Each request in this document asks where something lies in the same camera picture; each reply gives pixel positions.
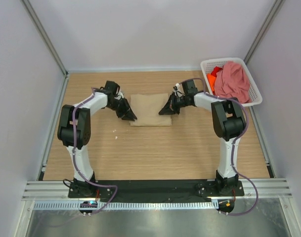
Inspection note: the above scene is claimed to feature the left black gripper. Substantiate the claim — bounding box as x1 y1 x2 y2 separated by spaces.
107 97 137 121

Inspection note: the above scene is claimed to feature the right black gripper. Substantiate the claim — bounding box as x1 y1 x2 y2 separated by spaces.
160 93 189 116

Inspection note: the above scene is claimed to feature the beige t shirt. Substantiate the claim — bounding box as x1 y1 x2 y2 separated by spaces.
130 93 172 126

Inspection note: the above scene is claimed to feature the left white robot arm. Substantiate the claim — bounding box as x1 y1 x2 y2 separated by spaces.
57 80 137 198

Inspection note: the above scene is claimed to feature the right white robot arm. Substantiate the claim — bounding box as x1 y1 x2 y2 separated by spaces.
159 79 248 196

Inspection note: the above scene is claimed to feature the orange t shirt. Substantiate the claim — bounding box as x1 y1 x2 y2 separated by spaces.
207 74 216 94

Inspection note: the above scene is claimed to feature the white plastic basket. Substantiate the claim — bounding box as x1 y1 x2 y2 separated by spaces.
200 57 262 107

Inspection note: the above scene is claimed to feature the red t shirt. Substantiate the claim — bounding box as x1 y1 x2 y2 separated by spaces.
211 67 223 77

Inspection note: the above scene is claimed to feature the pink t shirt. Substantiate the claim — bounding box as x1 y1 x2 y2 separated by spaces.
214 61 250 104

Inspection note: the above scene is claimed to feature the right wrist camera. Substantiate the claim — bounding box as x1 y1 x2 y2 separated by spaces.
181 79 198 95

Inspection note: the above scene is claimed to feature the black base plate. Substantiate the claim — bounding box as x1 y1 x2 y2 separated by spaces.
67 179 245 204

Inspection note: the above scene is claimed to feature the white slotted cable duct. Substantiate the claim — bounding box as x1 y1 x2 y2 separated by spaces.
33 201 218 211

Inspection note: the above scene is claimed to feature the aluminium frame rail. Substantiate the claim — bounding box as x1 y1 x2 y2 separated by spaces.
22 178 292 203

